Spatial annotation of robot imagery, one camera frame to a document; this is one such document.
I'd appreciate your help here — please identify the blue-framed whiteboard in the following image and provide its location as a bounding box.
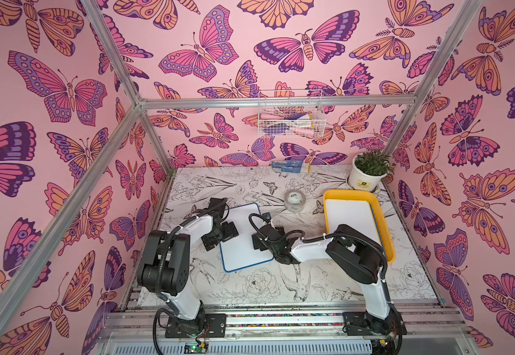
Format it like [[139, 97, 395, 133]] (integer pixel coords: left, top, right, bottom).
[[220, 203, 274, 273]]

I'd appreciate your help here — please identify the potted green plant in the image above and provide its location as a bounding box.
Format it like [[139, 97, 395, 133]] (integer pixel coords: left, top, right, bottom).
[[347, 150, 394, 192]]

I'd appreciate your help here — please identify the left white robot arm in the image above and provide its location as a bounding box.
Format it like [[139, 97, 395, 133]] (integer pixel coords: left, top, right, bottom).
[[136, 198, 238, 337]]

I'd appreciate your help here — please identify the yellow-framed whiteboard back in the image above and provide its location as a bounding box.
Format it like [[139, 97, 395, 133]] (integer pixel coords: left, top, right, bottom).
[[324, 199, 381, 244]]

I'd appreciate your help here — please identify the yellow plastic storage box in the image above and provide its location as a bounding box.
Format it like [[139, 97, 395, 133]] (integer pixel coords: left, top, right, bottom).
[[323, 189, 397, 265]]

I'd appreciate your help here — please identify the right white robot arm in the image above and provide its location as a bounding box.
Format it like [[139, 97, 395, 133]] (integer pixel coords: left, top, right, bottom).
[[248, 213, 407, 340]]

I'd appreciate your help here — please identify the white wire wall basket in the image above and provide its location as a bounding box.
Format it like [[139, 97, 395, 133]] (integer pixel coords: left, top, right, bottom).
[[255, 90, 326, 140]]

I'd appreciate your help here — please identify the aluminium frame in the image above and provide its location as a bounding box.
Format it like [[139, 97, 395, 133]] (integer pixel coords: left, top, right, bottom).
[[0, 1, 482, 336]]

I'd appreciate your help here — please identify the clear tape roll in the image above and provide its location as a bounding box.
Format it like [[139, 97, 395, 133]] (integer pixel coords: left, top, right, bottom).
[[284, 189, 307, 213]]

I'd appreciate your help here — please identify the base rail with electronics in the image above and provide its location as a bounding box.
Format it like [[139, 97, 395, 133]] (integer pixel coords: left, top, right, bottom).
[[98, 299, 477, 354]]

